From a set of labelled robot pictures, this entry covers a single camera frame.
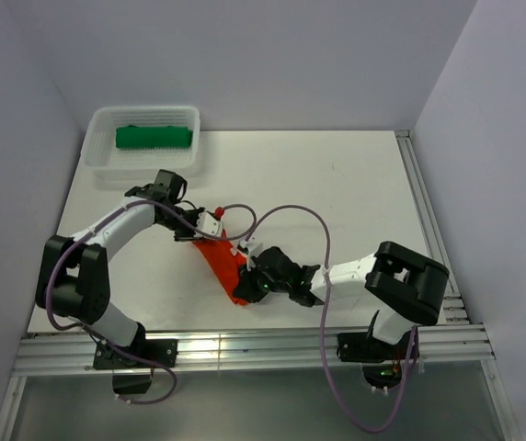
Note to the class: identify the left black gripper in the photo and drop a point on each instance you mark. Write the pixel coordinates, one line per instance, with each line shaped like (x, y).
(187, 236)

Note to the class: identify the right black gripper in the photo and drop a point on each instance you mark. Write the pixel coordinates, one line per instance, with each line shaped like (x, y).
(246, 288)

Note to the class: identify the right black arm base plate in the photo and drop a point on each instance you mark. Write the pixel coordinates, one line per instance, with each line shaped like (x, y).
(358, 347)

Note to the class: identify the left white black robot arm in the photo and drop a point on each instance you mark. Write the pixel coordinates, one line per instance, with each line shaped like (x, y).
(73, 285)

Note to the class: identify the white perforated plastic basket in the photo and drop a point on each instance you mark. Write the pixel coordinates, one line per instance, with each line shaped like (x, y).
(100, 155)

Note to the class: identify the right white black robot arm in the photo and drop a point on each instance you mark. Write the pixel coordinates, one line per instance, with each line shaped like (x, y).
(409, 285)

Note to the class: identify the rolled green t shirt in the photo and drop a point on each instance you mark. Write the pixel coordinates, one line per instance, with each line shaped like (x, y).
(150, 137)

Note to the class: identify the front aluminium rail frame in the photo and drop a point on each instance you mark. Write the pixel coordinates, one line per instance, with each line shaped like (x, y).
(70, 354)

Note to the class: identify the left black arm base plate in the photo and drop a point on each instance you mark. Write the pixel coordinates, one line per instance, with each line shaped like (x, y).
(152, 353)

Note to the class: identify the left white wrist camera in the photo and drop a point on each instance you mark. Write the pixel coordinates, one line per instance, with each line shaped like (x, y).
(208, 226)

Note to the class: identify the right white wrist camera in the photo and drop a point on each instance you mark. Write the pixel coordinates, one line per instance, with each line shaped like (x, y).
(248, 248)

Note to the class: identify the orange polo t shirt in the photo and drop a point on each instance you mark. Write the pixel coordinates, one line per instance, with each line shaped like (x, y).
(229, 267)

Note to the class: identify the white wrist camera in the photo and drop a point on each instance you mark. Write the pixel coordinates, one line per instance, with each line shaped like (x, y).
(248, 248)
(208, 226)

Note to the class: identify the right side aluminium rail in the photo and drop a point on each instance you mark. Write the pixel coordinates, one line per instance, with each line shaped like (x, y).
(454, 308)

